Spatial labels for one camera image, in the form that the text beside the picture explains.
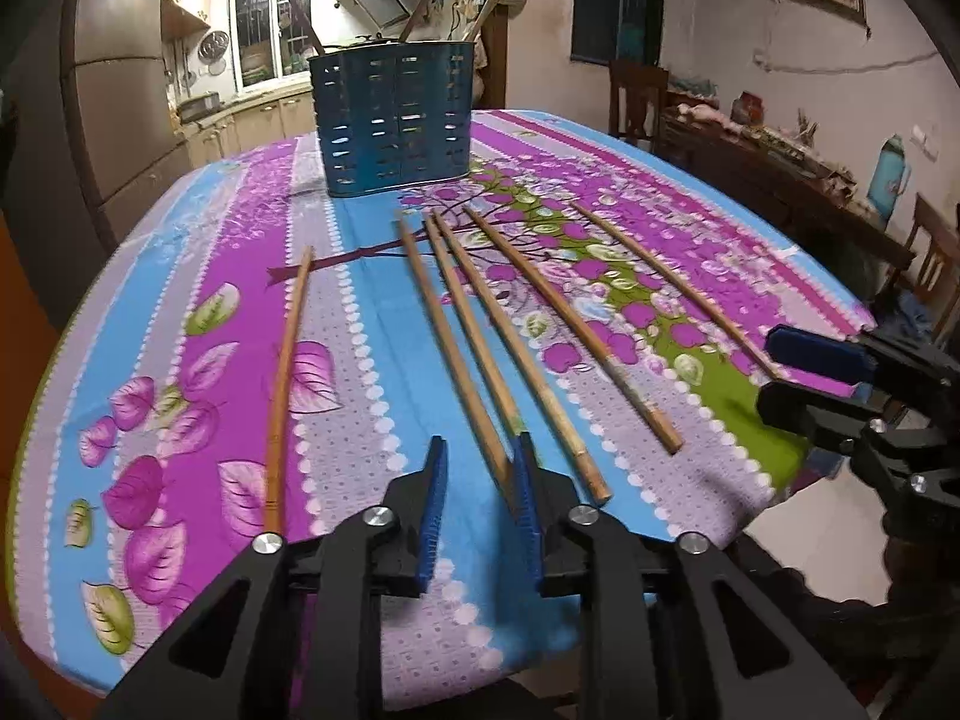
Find bamboo chopstick green band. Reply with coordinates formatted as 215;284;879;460
571;200;778;380

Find thin orange-brown chopstick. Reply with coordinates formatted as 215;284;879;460
263;245;314;536

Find dark reddish wooden chopstick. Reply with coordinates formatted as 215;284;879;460
286;0;325;55

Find beige kitchen base cabinets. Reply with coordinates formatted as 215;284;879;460
179;85;316;167

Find kitchen window with bars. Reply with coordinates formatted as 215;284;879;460
228;0;311;91

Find bamboo chopstick plain left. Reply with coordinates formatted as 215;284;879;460
395;218;511;500

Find bamboo chopstick left pair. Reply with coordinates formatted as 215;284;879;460
425;216;526;436

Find dark wooden dining table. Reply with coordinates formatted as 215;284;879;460
656;109;914;296

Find teal thermos flask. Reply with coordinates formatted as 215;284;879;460
867;135;911;226

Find floral purple tablecloth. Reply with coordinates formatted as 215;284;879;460
7;110;871;709

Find red lidded glass jar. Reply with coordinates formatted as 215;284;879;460
731;91;765;127

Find pink cloth on table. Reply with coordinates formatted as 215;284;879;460
677;103;736;128

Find wooden dining chair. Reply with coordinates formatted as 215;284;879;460
608;59;669;153

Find blue perforated utensil holder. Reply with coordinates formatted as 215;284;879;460
309;41;473;199

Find dark room window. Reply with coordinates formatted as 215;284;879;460
571;0;664;67

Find grey multi-door refrigerator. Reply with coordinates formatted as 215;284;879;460
2;0;190;327

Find white wall cable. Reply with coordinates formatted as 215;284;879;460
753;47;944;77

